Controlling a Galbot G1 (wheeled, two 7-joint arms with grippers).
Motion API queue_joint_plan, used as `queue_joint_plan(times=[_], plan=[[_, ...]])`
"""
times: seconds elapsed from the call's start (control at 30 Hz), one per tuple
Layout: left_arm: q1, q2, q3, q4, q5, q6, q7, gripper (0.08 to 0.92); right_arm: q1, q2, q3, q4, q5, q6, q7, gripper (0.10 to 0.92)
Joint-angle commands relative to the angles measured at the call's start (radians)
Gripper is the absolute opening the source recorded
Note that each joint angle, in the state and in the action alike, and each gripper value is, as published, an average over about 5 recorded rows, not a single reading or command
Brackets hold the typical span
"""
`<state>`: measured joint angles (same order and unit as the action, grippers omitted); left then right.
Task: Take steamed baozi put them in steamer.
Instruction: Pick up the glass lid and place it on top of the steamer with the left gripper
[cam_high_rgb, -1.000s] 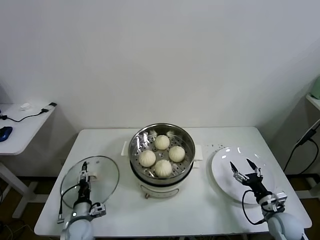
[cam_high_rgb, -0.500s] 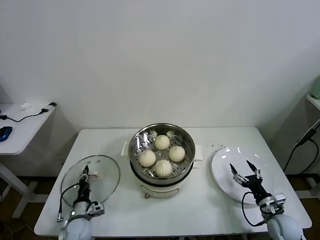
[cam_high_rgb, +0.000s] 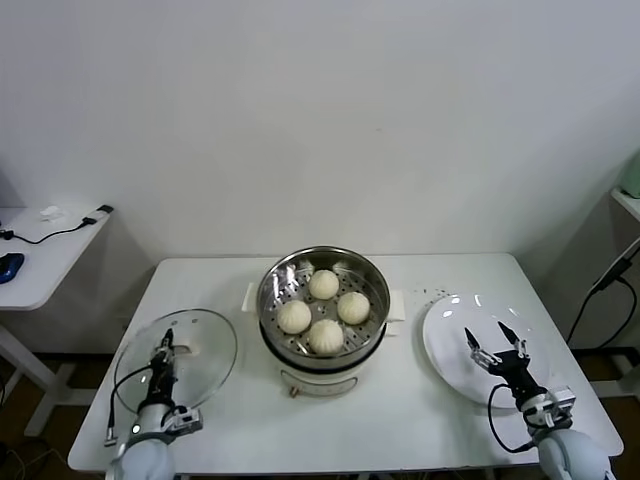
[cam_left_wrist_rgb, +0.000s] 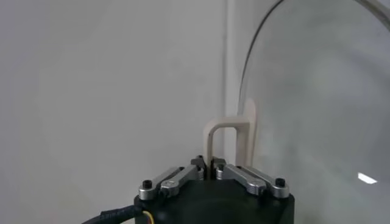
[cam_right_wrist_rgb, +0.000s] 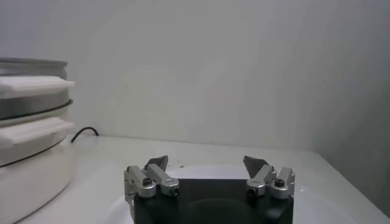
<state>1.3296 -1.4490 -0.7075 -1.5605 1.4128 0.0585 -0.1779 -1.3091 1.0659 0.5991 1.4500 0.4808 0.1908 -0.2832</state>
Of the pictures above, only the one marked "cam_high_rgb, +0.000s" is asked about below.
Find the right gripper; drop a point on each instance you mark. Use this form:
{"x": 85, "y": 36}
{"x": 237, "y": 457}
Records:
{"x": 517, "y": 375}

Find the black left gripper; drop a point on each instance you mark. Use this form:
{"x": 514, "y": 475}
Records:
{"x": 161, "y": 382}

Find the glass pot lid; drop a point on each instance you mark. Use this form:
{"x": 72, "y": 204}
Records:
{"x": 210, "y": 340}

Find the white steamed baozi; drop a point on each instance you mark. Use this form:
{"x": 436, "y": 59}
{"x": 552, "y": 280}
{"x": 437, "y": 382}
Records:
{"x": 326, "y": 336}
{"x": 353, "y": 307}
{"x": 324, "y": 284}
{"x": 294, "y": 316}

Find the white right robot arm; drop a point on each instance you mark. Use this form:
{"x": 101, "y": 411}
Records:
{"x": 570, "y": 450}

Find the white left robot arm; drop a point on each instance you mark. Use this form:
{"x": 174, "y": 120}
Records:
{"x": 145, "y": 455}

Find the stainless steel steamer pot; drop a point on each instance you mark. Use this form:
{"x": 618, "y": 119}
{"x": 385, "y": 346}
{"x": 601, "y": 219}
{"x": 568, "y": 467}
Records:
{"x": 375, "y": 305}

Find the white round plate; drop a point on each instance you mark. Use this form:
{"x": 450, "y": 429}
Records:
{"x": 450, "y": 320}

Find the scattered dark crumbs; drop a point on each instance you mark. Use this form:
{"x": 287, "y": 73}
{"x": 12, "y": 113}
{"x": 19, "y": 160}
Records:
{"x": 442, "y": 289}

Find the white side desk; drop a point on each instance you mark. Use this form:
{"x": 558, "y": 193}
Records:
{"x": 50, "y": 265}

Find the blue computer mouse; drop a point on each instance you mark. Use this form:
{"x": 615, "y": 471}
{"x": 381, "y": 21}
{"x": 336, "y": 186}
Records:
{"x": 9, "y": 266}

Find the crumpled white tissue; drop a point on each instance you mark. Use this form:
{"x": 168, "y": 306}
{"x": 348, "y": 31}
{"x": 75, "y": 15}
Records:
{"x": 50, "y": 213}

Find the white shelf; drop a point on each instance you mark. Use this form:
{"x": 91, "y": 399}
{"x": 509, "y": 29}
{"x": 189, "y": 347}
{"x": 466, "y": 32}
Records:
{"x": 627, "y": 202}

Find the pale green object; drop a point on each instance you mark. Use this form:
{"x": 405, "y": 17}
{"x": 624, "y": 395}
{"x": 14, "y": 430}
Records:
{"x": 631, "y": 175}

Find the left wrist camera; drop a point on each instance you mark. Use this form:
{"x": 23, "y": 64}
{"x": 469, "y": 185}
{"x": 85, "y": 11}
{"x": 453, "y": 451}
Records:
{"x": 185, "y": 420}

